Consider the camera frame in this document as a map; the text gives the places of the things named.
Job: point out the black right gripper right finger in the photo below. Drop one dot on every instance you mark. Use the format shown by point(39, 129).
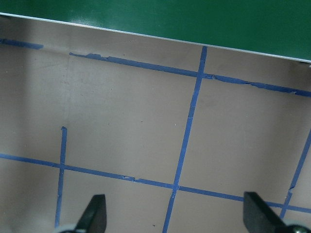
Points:
point(258, 217)

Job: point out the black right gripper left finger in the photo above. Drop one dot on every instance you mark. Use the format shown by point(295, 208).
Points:
point(94, 217)

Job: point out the green conveyor belt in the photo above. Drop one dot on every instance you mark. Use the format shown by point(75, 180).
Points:
point(280, 28)

